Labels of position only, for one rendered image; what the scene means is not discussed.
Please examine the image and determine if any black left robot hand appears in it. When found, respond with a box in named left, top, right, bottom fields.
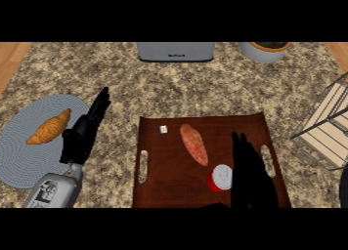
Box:
left=59, top=86, right=112, bottom=166

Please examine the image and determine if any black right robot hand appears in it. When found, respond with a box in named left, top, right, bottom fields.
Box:
left=200, top=131, right=280, bottom=209

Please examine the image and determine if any red can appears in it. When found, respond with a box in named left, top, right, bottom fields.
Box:
left=206, top=163, right=235, bottom=192

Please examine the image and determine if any brown wooden tray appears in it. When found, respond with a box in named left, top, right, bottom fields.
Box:
left=132, top=111, right=293, bottom=209

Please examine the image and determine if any orange croissant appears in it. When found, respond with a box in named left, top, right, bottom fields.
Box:
left=25, top=108, right=72, bottom=146

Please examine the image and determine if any grey oval placemat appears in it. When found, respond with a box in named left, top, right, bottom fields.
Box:
left=0, top=94, right=92, bottom=189

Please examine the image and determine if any pink sweet potato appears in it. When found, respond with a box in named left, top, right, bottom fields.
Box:
left=179, top=123, right=210, bottom=167

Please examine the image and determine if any grey appliance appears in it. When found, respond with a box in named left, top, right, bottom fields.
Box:
left=135, top=42, right=216, bottom=63

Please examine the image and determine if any grey plant pot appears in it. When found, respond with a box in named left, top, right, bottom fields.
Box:
left=238, top=42, right=291, bottom=63

